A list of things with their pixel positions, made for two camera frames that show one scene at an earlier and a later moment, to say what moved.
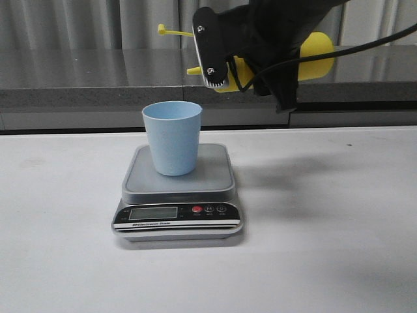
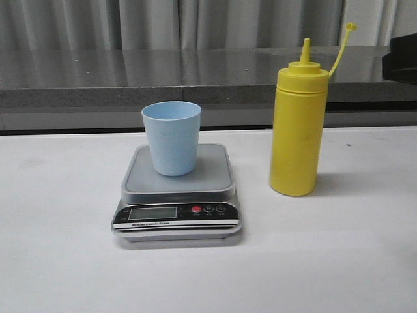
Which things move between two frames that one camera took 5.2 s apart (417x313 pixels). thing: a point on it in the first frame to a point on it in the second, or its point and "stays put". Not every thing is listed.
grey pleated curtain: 57,25 stays put
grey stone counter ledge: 105,88 stays put
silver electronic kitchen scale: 202,205 stays put
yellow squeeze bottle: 240,75 to 298,124
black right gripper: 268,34 to 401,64
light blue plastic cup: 174,130 stays put
